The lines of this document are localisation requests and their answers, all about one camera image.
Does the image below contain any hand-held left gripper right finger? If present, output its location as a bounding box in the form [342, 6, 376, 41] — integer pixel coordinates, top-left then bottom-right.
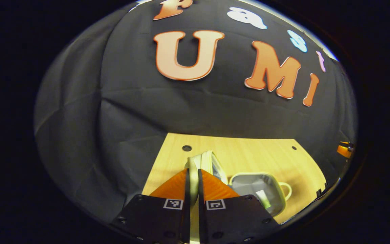
[198, 168, 281, 244]

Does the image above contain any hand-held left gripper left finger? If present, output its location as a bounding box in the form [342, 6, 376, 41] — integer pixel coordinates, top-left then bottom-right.
[110, 168, 191, 244]

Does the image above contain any green skin care tube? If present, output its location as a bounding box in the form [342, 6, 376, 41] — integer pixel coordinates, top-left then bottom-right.
[255, 189, 272, 209]

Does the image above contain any cream suitcase with grey lining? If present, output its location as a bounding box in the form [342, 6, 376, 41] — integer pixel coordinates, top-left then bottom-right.
[184, 150, 293, 244]

